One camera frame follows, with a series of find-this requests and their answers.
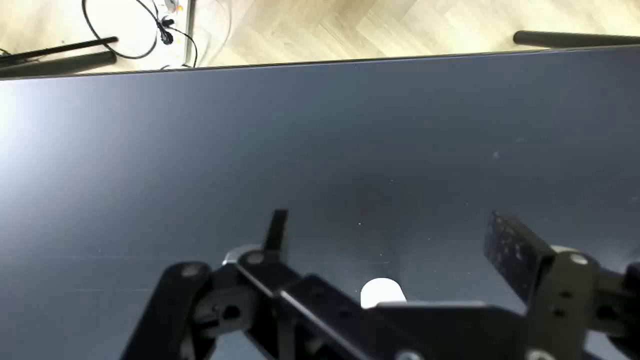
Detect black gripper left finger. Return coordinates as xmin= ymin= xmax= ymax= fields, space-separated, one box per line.
xmin=118 ymin=208 xmax=377 ymax=360

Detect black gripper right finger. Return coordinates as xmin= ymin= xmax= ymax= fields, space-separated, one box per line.
xmin=482 ymin=211 xmax=640 ymax=360

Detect white paper cup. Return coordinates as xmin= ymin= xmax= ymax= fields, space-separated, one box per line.
xmin=358 ymin=277 xmax=408 ymax=310

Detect black floor bar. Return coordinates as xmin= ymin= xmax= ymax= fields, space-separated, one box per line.
xmin=513 ymin=29 xmax=640 ymax=51

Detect thin metal pole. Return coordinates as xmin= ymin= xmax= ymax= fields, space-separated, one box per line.
xmin=185 ymin=0 xmax=201 ymax=69

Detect black tripod leg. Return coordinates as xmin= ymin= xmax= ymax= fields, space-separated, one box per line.
xmin=0 ymin=51 xmax=118 ymax=80
xmin=0 ymin=35 xmax=120 ymax=64

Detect black floor cable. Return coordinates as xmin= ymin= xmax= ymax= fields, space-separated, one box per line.
xmin=80 ymin=0 xmax=201 ymax=69

